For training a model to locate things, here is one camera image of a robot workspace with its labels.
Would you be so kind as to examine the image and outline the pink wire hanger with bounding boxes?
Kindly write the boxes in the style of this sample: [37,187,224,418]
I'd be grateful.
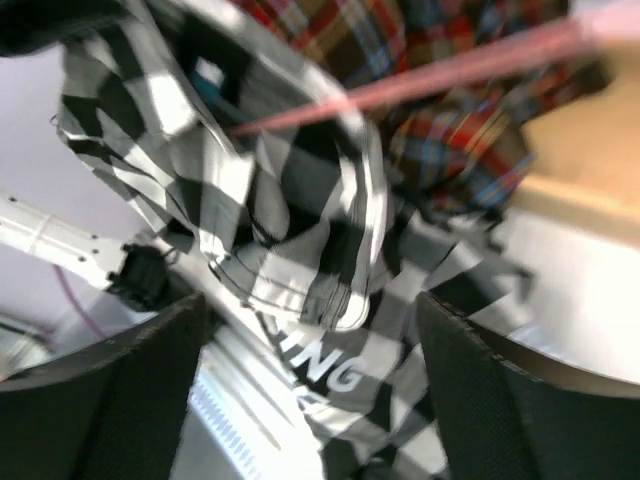
[233,19,597,135]

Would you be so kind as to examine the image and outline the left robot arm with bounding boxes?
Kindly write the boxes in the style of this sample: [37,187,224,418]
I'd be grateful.
[1,192,171,311]

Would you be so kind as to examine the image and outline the aluminium mounting rail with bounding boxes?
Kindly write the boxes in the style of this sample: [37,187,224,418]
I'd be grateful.
[149,239,311,480]

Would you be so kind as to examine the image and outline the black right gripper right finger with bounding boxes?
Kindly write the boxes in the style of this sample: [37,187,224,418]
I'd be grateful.
[417,293,639,480]

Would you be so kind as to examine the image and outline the brown red plaid shirt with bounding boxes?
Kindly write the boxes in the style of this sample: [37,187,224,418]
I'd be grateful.
[241,1,611,213]

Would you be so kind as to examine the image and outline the wooden clothes rack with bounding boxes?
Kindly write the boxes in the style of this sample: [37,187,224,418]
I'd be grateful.
[512,44,640,246]

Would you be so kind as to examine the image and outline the black white checkered shirt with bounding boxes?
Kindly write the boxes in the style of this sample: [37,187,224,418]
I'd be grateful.
[57,1,527,479]

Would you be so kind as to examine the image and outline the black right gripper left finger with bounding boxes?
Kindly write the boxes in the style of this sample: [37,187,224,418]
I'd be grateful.
[1,294,208,480]

